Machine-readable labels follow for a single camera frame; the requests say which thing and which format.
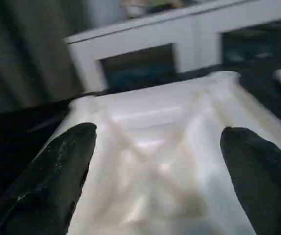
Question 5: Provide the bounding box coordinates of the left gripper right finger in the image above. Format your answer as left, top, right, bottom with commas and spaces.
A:
219, 126, 281, 235

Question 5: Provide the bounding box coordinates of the white sideboard cabinet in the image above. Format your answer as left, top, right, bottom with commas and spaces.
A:
64, 0, 281, 92

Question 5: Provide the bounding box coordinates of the grey curtain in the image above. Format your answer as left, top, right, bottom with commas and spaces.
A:
0, 0, 92, 116

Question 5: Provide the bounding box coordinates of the white plastic table top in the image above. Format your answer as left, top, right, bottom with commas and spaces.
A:
57, 70, 281, 235

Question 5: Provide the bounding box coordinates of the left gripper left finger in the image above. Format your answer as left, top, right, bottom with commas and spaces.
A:
0, 122, 98, 235

